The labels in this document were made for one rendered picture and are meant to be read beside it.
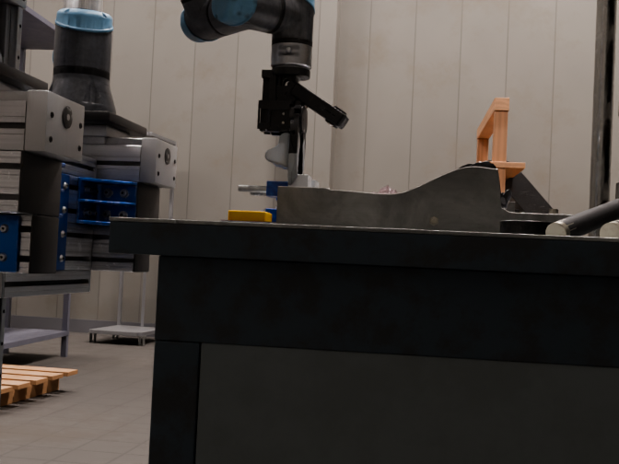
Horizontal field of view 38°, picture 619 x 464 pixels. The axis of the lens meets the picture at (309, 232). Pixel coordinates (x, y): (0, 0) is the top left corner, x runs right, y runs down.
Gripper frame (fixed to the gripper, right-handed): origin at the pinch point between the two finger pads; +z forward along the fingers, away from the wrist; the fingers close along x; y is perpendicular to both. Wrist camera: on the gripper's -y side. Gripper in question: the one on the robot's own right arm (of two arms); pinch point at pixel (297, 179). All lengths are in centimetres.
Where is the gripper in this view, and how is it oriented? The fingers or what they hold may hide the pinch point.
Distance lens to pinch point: 164.4
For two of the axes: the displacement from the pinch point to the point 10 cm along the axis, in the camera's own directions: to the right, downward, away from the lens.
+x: -1.3, -0.4, -9.9
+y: -9.9, -0.4, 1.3
